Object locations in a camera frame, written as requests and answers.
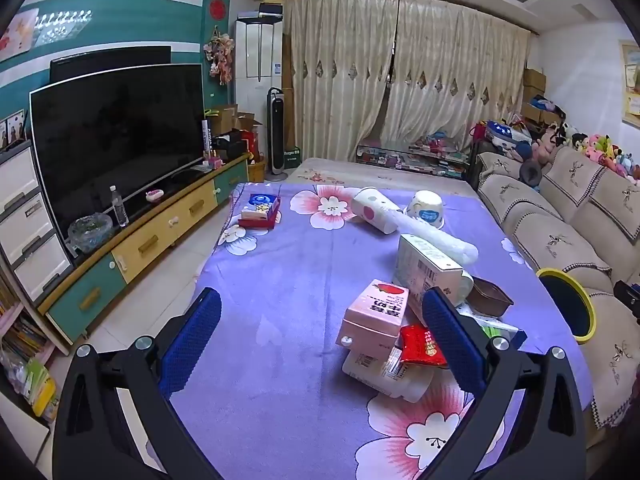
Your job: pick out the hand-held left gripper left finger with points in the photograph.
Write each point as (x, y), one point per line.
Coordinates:
(192, 340)

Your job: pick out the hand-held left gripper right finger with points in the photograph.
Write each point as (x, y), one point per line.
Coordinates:
(450, 340)

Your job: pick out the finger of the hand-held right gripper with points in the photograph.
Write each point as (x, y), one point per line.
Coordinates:
(629, 300)

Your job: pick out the red snack packet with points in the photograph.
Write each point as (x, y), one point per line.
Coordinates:
(420, 347)

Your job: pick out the white green wrapper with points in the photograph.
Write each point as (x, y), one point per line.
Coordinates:
(497, 330)

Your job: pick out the yellow rimmed dark bin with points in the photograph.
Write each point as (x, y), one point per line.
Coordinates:
(570, 305)

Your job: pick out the brown plastic tray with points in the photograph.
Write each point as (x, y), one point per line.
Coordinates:
(492, 297)

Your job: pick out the white labelled bottle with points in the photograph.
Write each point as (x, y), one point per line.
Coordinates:
(385, 377)

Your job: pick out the pink milk carton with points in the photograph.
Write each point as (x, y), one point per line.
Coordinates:
(375, 315)

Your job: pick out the white cardboard carton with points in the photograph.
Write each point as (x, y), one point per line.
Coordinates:
(425, 265)

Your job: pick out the white foam wrap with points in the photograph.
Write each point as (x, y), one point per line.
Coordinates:
(450, 242)

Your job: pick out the white noodle bowl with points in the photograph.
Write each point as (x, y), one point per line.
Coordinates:
(425, 210)

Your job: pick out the pink dotted paper cup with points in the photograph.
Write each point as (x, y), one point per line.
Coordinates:
(377, 210)

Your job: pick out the beige sofa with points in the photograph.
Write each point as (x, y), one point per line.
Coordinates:
(560, 210)

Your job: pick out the green yellow television cabinet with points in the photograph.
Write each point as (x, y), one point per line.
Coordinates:
(160, 230)

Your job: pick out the purple floral blanket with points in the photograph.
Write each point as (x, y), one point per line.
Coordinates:
(300, 270)

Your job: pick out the blue and red box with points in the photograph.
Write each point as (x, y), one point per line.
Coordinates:
(260, 210)

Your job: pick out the glass ashtray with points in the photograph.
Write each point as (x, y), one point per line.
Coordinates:
(90, 232)

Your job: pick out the small pink dish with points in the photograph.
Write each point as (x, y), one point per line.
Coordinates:
(155, 195)

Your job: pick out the clear water bottle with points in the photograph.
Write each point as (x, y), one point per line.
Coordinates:
(119, 207)

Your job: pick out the row of plush toys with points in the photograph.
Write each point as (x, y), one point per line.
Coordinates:
(595, 147)

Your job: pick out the shelf of books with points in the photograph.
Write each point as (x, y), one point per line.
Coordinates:
(25, 360)

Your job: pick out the cluttered glass coffee table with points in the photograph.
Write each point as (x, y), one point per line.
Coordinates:
(415, 157)

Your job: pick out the beige floral mat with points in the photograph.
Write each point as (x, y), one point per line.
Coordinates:
(350, 172)

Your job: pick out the white plastic drawer unit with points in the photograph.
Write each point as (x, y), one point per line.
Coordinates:
(25, 220)

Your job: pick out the green box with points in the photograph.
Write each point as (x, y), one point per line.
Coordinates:
(292, 158)

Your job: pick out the curved black television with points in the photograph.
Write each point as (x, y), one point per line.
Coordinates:
(115, 145)

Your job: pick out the blue starred bag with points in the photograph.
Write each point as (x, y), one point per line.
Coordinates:
(500, 132)

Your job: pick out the open cardboard boxes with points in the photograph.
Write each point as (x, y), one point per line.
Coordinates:
(235, 125)

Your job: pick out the black tower fan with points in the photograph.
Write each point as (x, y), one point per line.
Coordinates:
(275, 130)

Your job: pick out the stacked cardboard boxes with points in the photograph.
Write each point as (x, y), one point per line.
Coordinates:
(534, 85)

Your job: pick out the beige embroidered curtain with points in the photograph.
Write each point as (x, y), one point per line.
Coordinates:
(340, 75)
(450, 70)

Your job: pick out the framed photos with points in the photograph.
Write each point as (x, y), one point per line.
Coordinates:
(12, 127)

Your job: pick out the white standing air conditioner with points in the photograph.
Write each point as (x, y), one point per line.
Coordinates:
(255, 60)

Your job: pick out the framed flower wall picture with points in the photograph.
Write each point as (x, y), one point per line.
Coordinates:
(631, 80)

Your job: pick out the artificial flower wall decoration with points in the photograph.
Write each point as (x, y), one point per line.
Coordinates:
(220, 55)

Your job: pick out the red round wall ornament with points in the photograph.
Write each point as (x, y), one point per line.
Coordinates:
(217, 8)

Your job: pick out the crystal wall decoration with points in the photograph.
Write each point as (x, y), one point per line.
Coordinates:
(62, 25)

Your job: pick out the pale floral wall picture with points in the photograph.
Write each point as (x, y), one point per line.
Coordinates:
(17, 35)

